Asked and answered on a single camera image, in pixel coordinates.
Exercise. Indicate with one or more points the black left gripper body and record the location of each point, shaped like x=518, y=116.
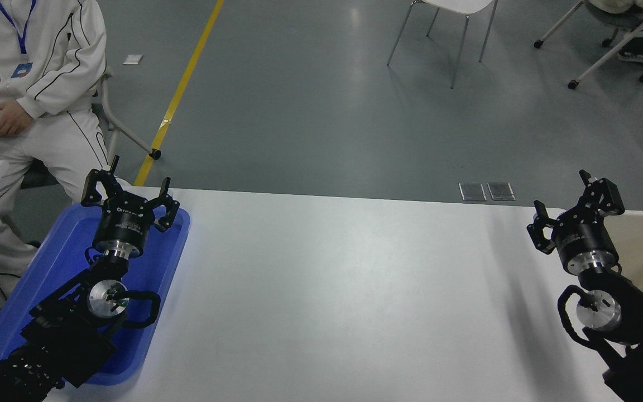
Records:
x=123, y=223

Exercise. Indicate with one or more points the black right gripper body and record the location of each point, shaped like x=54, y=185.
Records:
x=584, y=237

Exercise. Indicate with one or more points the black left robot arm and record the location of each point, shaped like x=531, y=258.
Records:
x=59, y=335

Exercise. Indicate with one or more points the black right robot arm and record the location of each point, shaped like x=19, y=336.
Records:
x=634, y=329

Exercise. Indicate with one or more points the person's left hand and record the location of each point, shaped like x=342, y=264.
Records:
x=13, y=118

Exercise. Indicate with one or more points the blue plastic tray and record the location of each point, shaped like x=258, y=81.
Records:
x=154, y=262

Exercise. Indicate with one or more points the metal floor socket plate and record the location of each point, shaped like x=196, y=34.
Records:
x=500, y=191
x=472, y=191

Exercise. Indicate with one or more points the grey chair with castors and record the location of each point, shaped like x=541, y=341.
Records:
x=123, y=131

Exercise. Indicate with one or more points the white-framed office chair with castors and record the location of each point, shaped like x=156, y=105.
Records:
x=617, y=22

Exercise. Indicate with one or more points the white chair with metal legs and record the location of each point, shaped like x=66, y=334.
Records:
x=458, y=17

